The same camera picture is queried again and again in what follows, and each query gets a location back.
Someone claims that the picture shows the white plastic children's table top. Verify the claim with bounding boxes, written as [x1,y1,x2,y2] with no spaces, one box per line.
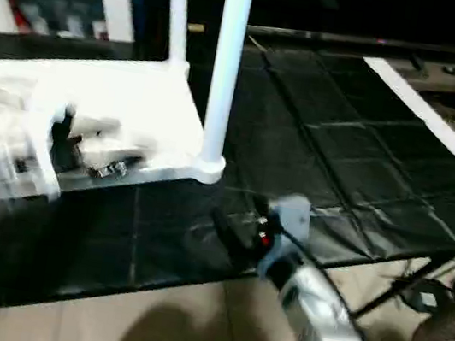
[0,32,242,237]

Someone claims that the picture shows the white plastic table leg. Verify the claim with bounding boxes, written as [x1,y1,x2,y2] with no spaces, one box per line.
[195,0,254,171]
[152,0,200,74]

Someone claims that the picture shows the black work mat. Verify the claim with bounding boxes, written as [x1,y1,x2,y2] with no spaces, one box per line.
[0,0,455,341]

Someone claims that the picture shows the red bottle in cabinet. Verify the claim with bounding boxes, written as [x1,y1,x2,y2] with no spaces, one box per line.
[6,0,40,33]

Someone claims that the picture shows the black floor device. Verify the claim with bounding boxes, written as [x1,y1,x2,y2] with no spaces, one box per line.
[400,285,443,315]

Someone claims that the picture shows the white flat board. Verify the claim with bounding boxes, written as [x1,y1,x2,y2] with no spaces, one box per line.
[346,56,455,194]

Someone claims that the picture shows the black metal bar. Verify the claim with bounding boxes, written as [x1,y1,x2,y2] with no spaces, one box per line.
[247,19,455,71]

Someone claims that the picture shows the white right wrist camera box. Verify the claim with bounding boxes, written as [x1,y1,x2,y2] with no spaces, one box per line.
[261,191,316,253]

